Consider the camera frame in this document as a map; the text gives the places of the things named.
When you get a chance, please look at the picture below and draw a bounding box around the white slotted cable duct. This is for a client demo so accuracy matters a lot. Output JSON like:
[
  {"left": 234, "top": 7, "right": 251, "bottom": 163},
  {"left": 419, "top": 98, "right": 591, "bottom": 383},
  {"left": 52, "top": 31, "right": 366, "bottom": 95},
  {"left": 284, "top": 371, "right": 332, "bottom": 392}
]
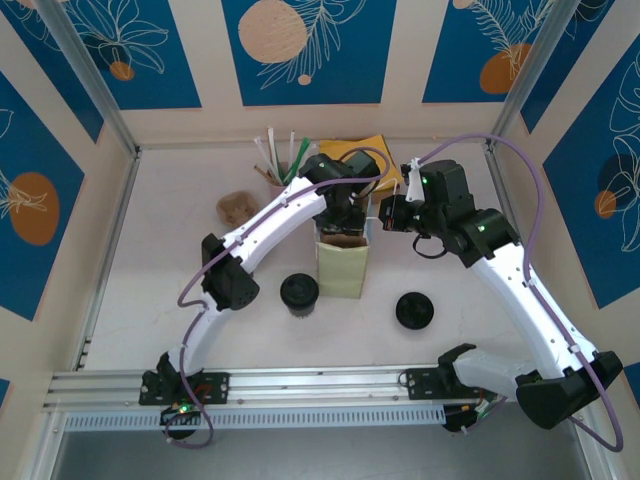
[{"left": 63, "top": 403, "right": 447, "bottom": 432}]

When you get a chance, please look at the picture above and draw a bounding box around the small black controller board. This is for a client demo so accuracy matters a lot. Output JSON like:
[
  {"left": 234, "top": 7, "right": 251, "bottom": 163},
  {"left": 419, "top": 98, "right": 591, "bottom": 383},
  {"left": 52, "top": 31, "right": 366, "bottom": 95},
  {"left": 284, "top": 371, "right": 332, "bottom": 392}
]
[
  {"left": 443, "top": 399, "right": 497, "bottom": 435},
  {"left": 159, "top": 401, "right": 202, "bottom": 427}
]

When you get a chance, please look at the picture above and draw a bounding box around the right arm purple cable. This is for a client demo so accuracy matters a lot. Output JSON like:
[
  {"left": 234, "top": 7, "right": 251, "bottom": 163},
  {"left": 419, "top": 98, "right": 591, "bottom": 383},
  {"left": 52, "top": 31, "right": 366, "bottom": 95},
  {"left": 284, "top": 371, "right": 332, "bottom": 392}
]
[{"left": 414, "top": 132, "right": 626, "bottom": 452}]

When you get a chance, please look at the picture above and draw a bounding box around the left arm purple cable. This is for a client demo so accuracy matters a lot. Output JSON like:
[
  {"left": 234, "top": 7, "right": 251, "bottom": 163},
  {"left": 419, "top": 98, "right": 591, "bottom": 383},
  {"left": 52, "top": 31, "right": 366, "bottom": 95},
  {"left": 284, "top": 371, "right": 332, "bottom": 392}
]
[{"left": 163, "top": 147, "right": 392, "bottom": 450}]

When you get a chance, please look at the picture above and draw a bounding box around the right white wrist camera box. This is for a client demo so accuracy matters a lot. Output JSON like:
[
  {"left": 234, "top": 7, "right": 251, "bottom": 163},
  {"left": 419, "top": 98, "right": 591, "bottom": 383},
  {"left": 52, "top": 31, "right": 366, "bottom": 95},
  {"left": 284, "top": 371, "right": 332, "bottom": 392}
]
[{"left": 399, "top": 157, "right": 426, "bottom": 202}]

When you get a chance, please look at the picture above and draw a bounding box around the brown pulp cup carrier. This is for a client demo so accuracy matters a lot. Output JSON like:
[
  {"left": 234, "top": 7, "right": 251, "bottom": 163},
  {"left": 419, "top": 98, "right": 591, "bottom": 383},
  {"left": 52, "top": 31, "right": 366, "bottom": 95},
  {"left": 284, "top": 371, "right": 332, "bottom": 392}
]
[
  {"left": 319, "top": 230, "right": 369, "bottom": 250},
  {"left": 215, "top": 191, "right": 259, "bottom": 227}
]

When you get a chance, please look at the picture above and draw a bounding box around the pale green paper bag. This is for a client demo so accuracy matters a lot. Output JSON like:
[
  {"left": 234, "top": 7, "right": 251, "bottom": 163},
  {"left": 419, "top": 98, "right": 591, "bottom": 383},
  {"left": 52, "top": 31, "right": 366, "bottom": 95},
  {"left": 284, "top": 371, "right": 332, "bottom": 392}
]
[{"left": 312, "top": 179, "right": 401, "bottom": 300}]

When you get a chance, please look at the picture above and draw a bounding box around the green straw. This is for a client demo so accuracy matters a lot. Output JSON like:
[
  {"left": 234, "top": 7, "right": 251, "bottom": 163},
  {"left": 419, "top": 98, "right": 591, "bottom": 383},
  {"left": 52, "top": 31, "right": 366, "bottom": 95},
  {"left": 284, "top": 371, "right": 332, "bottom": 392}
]
[
  {"left": 282, "top": 149, "right": 304, "bottom": 185},
  {"left": 294, "top": 137, "right": 311, "bottom": 174}
]

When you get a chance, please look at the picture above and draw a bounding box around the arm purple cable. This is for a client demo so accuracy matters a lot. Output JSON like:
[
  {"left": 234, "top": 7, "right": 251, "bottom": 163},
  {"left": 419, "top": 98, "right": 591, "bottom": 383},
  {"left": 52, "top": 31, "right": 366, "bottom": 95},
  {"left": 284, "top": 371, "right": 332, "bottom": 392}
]
[
  {"left": 163, "top": 147, "right": 392, "bottom": 450},
  {"left": 414, "top": 132, "right": 626, "bottom": 452}
]

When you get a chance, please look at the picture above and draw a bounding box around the yellow paper napkin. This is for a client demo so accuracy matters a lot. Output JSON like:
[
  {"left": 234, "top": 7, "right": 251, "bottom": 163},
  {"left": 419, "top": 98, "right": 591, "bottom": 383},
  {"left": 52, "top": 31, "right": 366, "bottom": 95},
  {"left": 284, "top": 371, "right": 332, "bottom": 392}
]
[{"left": 318, "top": 133, "right": 404, "bottom": 195}]

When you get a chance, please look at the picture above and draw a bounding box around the aluminium frame post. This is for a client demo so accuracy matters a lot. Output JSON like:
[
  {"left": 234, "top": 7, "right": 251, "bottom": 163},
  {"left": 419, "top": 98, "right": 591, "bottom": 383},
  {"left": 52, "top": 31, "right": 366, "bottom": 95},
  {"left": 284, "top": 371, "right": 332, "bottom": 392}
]
[
  {"left": 487, "top": 0, "right": 581, "bottom": 151},
  {"left": 34, "top": 0, "right": 141, "bottom": 157}
]

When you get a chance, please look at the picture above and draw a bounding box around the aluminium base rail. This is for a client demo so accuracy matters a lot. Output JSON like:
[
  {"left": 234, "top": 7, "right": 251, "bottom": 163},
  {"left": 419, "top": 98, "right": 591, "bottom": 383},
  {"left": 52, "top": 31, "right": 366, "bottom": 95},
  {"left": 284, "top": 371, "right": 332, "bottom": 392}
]
[{"left": 42, "top": 360, "right": 596, "bottom": 412}]

